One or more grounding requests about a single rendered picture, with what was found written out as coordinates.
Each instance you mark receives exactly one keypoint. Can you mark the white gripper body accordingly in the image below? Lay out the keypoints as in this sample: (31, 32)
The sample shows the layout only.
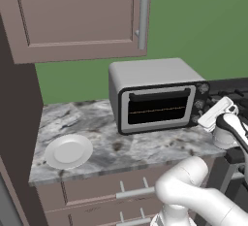
(215, 112)

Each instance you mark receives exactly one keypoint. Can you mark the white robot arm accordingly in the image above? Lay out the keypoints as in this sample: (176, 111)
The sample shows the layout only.
(193, 187)

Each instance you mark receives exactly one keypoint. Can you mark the black toaster oven knob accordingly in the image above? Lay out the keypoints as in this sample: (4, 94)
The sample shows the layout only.
(195, 119)
(203, 88)
(199, 103)

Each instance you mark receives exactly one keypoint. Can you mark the black stove with oven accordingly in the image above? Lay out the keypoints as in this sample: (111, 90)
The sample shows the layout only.
(226, 90)

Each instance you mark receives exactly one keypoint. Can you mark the toaster oven glass door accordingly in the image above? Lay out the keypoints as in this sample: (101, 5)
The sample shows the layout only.
(158, 124)

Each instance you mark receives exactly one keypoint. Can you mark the silver toaster oven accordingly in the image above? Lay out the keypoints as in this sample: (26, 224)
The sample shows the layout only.
(151, 71)

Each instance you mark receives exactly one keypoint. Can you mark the white round plate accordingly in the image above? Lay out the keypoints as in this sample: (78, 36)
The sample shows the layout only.
(68, 151)

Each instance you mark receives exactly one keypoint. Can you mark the brown drawer front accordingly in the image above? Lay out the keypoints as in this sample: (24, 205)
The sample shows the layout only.
(93, 189)
(97, 217)

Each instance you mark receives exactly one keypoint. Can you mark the brown tall cupboard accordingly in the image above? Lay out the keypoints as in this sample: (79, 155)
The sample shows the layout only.
(17, 123)

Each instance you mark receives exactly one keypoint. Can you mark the brown wall cupboard door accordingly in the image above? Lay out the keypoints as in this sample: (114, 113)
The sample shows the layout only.
(74, 13)

